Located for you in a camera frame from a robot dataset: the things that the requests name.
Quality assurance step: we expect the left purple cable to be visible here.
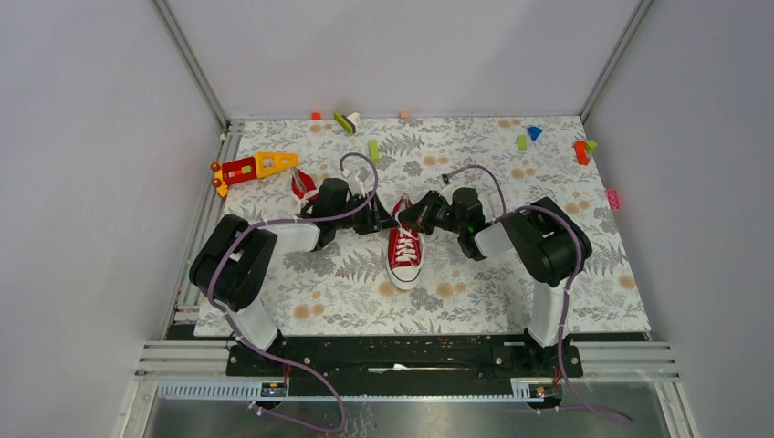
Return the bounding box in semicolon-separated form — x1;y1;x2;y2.
205;151;381;434

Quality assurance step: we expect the green purple white block stack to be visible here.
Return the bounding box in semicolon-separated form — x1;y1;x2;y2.
333;111;361;135

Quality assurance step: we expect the green block near centre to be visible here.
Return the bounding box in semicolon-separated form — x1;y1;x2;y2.
368;139;381;164

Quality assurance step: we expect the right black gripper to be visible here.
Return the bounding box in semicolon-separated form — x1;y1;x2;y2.
392;190;465;236

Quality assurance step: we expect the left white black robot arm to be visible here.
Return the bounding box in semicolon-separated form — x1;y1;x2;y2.
188;178;399;375

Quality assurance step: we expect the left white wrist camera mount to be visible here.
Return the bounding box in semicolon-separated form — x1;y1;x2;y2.
348;168;371;197

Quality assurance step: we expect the orange block right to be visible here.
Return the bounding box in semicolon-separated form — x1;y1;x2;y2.
573;140;591;166

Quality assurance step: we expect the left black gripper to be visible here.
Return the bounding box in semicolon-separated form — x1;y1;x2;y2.
332;190;399;235

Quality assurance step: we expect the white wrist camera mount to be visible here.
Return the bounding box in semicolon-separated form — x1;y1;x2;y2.
439;174;460;205
348;168;371;197

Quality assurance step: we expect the floral patterned mat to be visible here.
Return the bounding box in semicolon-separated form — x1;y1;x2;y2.
193;116;653;338

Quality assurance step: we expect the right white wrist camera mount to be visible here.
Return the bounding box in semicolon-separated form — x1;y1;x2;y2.
439;174;460;205

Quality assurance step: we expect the red yellow toy block assembly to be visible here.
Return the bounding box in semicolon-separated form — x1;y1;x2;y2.
210;151;299;198

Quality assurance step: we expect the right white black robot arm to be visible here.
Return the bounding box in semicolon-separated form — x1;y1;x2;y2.
397;188;592;376

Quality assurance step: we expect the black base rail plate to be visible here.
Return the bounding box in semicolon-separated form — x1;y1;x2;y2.
166;323;651;401

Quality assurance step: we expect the blue triangular block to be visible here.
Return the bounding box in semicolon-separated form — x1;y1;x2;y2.
528;126;543;141

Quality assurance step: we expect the red sneaker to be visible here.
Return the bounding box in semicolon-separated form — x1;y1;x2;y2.
386;224;424;291
291;168;319;209

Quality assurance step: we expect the pink block at edge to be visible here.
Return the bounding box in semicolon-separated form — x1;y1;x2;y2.
606;189;622;212

